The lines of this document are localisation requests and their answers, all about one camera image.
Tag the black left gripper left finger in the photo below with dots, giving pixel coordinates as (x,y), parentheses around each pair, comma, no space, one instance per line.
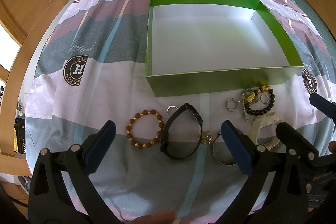
(49,200)

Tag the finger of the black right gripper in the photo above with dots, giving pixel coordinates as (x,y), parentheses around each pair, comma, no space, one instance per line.
(295,141)
(323,105)

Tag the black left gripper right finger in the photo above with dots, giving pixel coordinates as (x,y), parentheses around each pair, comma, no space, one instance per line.
(286,201)

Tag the white wrist watch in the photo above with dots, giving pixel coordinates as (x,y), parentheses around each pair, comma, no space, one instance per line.
(268,119)

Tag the dark bead bracelet gold charms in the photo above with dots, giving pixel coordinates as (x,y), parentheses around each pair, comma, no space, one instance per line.
(259,101)

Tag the silver bangle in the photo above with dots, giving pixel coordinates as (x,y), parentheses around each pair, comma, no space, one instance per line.
(220,151)

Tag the black wrist watch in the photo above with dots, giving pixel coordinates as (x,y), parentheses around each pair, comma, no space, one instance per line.
(181,135)

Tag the silver flower brooch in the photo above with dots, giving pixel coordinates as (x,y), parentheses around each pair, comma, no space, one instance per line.
(204,137)

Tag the right hand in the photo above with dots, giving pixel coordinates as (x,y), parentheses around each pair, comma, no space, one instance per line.
(332,146)

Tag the left hand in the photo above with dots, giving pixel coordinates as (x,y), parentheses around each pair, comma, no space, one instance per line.
(163,217)

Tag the green cardboard box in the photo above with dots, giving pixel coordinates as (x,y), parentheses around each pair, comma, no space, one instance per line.
(206,46)

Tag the wooden bed frame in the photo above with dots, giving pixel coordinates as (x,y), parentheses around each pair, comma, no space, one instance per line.
(26,21)

